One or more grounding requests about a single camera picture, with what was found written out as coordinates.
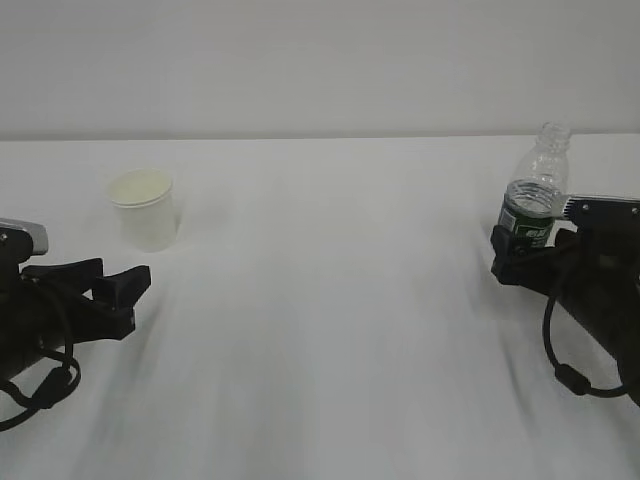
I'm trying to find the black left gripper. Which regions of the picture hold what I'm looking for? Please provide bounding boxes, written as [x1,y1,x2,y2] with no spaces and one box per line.
[1,239,151,383]

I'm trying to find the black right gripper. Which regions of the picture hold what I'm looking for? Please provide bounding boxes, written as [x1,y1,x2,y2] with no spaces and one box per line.
[490,225,639,403]

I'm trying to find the clear green-label water bottle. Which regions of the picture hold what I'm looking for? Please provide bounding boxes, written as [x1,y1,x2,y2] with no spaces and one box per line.
[498,122,571,251]

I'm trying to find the white paper cup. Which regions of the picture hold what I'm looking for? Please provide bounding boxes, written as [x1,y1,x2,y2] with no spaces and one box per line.
[107,168,177,252]

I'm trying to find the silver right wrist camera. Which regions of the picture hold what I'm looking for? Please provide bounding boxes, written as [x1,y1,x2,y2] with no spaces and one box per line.
[560,194,639,219]

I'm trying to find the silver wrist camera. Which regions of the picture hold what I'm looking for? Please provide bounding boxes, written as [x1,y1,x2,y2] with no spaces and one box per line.
[560,194,639,219]
[1,218,49,256]

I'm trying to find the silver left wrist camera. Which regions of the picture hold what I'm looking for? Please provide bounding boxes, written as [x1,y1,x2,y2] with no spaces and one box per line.
[1,218,49,256]

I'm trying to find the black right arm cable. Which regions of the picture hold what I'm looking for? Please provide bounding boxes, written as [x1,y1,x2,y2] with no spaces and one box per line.
[543,269,632,399]

